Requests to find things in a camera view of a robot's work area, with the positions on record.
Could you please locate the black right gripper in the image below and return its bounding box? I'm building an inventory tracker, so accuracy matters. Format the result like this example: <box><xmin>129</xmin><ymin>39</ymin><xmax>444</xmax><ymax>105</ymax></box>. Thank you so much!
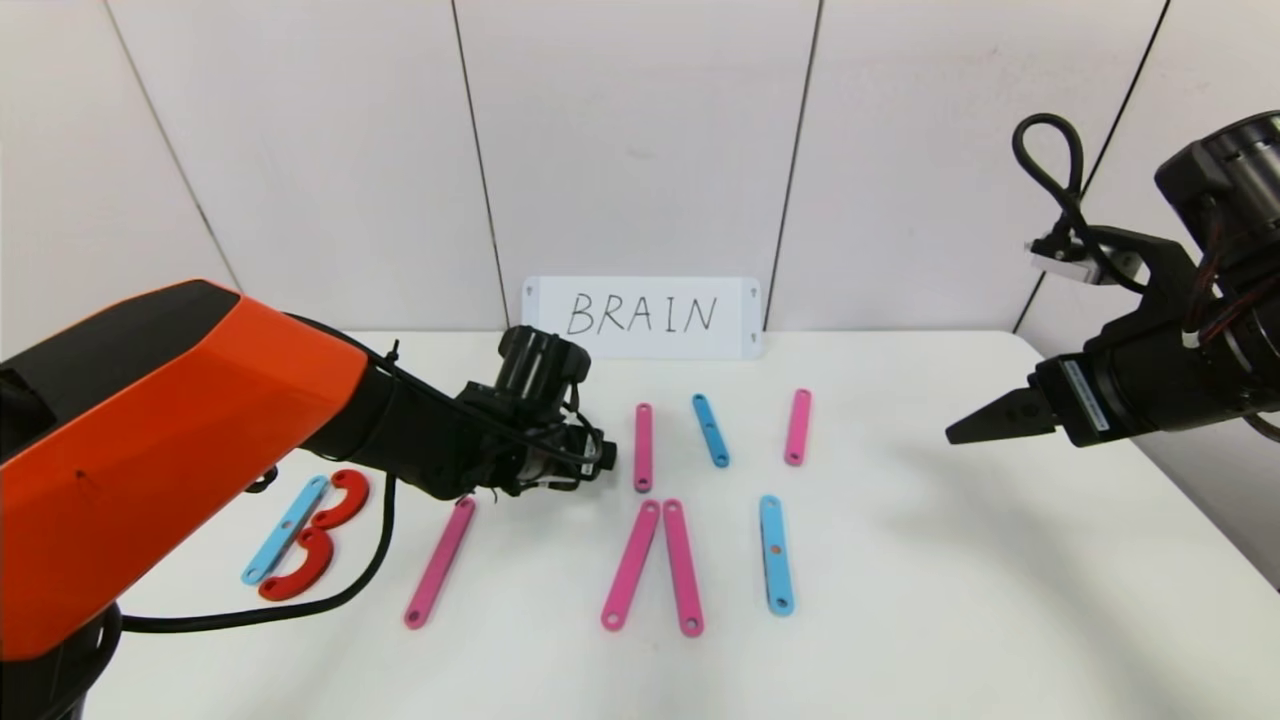
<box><xmin>944</xmin><ymin>322</ymin><xmax>1208</xmax><ymax>449</ymax></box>

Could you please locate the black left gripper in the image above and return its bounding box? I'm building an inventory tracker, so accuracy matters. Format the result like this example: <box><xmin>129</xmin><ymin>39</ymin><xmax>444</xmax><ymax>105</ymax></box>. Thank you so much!
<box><xmin>558</xmin><ymin>423</ymin><xmax>617</xmax><ymax>487</ymax></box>

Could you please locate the white BRAIN word sign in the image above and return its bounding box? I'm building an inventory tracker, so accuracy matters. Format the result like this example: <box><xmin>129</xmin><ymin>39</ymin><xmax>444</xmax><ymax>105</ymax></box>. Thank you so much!
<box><xmin>521</xmin><ymin>278</ymin><xmax>763</xmax><ymax>361</ymax></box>

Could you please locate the blue flat bar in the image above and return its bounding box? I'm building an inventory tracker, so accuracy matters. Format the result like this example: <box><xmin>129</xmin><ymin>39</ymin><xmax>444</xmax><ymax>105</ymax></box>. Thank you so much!
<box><xmin>242</xmin><ymin>475</ymin><xmax>332</xmax><ymax>586</ymax></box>
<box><xmin>691</xmin><ymin>394</ymin><xmax>731</xmax><ymax>469</ymax></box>

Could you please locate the blue bar with orange dot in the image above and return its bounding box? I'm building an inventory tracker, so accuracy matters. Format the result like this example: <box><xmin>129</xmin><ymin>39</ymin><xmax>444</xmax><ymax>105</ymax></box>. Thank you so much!
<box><xmin>758</xmin><ymin>495</ymin><xmax>796</xmax><ymax>616</ymax></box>

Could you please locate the large red arc piece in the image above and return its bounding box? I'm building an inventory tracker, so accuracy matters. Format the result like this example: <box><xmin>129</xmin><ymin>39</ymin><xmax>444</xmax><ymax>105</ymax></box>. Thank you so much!
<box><xmin>312</xmin><ymin>469</ymin><xmax>372</xmax><ymax>531</ymax></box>
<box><xmin>259</xmin><ymin>527</ymin><xmax>336</xmax><ymax>602</ymax></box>

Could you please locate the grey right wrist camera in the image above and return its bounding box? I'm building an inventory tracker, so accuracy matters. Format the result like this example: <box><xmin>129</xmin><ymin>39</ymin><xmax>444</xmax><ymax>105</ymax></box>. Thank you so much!
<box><xmin>1028</xmin><ymin>238</ymin><xmax>1096</xmax><ymax>286</ymax></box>

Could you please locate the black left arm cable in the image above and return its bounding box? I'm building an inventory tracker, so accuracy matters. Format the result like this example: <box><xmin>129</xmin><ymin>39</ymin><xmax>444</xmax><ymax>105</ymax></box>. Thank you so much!
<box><xmin>120</xmin><ymin>470</ymin><xmax>399</xmax><ymax>634</ymax></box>

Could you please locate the looped black camera cable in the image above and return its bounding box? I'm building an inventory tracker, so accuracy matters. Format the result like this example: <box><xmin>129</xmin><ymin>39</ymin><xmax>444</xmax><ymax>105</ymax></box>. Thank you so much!
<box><xmin>1012</xmin><ymin>113</ymin><xmax>1096</xmax><ymax>266</ymax></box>

